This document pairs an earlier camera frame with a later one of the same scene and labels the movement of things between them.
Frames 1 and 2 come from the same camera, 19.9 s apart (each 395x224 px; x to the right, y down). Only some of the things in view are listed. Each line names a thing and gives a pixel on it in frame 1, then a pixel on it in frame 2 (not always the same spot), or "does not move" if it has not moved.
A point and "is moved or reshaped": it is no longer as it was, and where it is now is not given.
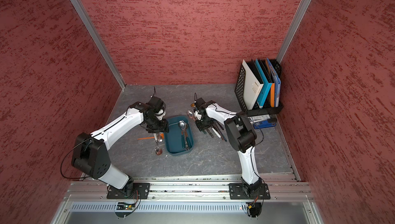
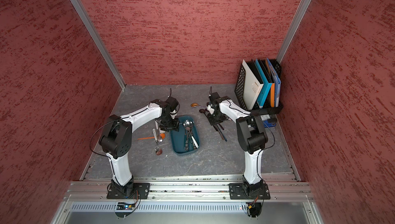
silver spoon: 191,114 -> 188,124
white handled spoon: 217,133 -> 195,143
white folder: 252,86 does not move
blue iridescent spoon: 225,140 does not move
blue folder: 277,85 does not move
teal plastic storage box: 179,141 is moved or reshaped
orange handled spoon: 160,138 does not move
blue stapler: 271,122 does not move
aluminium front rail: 280,189 does not move
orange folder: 272,86 does not move
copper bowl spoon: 159,151 does not move
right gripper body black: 205,123 -> 217,117
